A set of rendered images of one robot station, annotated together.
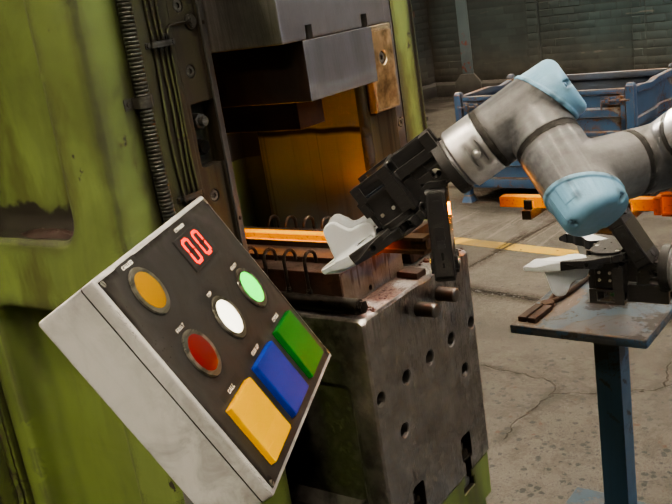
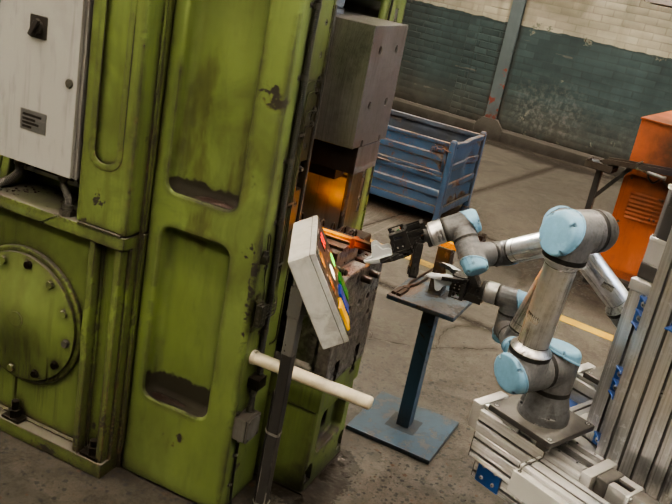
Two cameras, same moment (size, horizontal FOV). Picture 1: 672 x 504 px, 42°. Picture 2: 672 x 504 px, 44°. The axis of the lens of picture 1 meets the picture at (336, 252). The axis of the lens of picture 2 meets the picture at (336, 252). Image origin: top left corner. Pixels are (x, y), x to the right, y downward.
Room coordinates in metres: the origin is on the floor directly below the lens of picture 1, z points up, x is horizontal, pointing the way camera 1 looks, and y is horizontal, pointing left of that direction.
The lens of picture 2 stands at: (-1.24, 0.77, 1.98)
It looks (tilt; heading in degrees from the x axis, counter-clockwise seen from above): 20 degrees down; 344
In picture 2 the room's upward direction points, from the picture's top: 11 degrees clockwise
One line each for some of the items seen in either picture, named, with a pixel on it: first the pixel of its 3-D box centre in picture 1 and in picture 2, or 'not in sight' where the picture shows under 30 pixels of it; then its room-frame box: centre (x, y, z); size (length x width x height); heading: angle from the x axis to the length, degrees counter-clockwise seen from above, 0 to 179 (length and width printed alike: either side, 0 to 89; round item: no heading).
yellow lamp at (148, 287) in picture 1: (149, 290); not in sight; (0.86, 0.20, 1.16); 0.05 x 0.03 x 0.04; 143
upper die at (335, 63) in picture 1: (247, 71); (313, 141); (1.59, 0.11, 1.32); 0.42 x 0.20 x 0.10; 53
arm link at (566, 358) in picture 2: not in sight; (555, 364); (0.65, -0.48, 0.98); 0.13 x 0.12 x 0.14; 110
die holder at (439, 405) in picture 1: (314, 374); (289, 296); (1.64, 0.08, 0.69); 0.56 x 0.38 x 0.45; 53
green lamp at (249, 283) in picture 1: (251, 287); not in sight; (1.04, 0.11, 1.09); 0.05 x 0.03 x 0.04; 143
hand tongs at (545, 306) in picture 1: (585, 275); (424, 276); (1.98, -0.59, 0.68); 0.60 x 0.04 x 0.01; 138
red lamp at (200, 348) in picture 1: (202, 352); not in sight; (0.85, 0.16, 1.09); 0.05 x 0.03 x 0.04; 143
